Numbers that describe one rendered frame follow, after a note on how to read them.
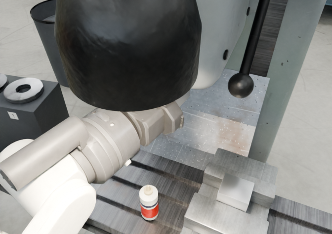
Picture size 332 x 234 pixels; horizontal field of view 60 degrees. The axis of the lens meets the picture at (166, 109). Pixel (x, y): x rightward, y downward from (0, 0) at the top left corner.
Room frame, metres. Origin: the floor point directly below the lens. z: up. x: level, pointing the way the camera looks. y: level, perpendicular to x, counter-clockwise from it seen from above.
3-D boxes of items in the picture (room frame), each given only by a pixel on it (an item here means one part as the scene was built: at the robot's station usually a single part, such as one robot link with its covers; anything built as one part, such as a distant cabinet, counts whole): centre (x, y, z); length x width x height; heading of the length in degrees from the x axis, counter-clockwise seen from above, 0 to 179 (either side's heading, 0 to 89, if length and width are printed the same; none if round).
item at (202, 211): (0.27, -0.11, 0.99); 0.15 x 0.06 x 0.04; 65
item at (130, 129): (0.31, 0.06, 1.23); 0.13 x 0.12 x 0.10; 52
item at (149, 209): (0.34, 0.04, 0.96); 0.04 x 0.04 x 0.11
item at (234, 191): (0.32, -0.14, 1.01); 0.06 x 0.05 x 0.06; 65
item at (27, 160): (0.22, 0.14, 1.24); 0.11 x 0.11 x 0.11; 52
